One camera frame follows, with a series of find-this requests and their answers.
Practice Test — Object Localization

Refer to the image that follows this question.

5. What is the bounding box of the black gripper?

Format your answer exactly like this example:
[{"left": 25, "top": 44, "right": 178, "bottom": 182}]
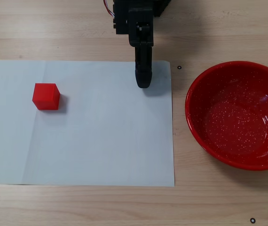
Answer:
[{"left": 112, "top": 8, "right": 154, "bottom": 89}]

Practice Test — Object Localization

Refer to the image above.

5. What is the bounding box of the red plastic cube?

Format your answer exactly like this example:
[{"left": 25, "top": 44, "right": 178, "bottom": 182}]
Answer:
[{"left": 32, "top": 83, "right": 61, "bottom": 111}]

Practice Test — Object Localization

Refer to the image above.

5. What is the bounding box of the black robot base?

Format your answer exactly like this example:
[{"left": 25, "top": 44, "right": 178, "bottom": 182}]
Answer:
[{"left": 152, "top": 0, "right": 173, "bottom": 17}]

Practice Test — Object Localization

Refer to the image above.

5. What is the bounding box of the red speckled enamel bowl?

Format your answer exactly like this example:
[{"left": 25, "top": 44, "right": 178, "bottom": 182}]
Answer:
[{"left": 185, "top": 60, "right": 268, "bottom": 171}]

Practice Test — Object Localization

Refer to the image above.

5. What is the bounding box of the white paper sheet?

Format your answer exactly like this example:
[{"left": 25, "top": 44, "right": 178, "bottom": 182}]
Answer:
[{"left": 0, "top": 60, "right": 176, "bottom": 188}]

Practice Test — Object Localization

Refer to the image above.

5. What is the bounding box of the red white gripper wire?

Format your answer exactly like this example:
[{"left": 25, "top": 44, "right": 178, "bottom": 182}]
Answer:
[{"left": 103, "top": 0, "right": 115, "bottom": 17}]

